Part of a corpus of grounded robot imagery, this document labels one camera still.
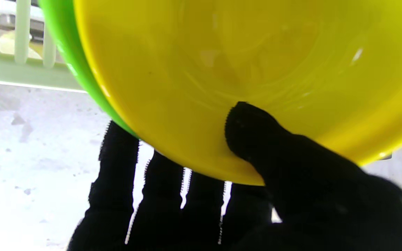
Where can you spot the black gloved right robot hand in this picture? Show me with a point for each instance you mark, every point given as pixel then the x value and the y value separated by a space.
pixel 309 195

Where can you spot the green plastic bowl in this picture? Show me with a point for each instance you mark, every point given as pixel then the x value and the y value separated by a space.
pixel 65 42

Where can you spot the pale green plastic dish rack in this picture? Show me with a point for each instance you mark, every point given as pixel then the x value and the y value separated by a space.
pixel 12 71

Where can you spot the yellow plastic bowl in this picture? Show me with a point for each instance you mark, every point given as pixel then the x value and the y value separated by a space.
pixel 222 69

